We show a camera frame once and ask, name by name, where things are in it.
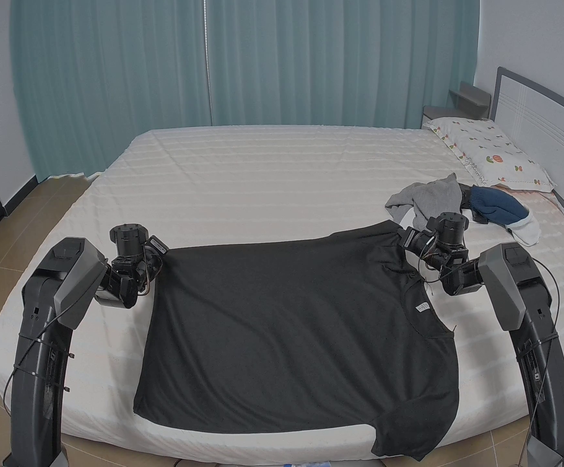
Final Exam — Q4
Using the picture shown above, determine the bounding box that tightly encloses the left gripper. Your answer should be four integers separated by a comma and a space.
135, 234, 169, 282

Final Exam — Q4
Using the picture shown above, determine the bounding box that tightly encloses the grey bedside table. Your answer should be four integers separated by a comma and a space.
422, 82, 493, 125

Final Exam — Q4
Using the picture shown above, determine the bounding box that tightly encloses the black T-shirt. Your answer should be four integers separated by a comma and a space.
133, 219, 461, 459

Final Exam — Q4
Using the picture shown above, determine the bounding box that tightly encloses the bed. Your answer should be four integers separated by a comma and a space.
0, 66, 564, 463

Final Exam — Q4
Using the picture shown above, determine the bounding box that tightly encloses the white printed pillow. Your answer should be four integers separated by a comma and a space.
423, 117, 555, 194

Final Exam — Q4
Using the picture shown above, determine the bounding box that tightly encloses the pile of clothes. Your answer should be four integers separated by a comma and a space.
384, 173, 542, 247

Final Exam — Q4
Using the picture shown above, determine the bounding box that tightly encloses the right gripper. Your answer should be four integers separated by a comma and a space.
397, 226, 440, 262

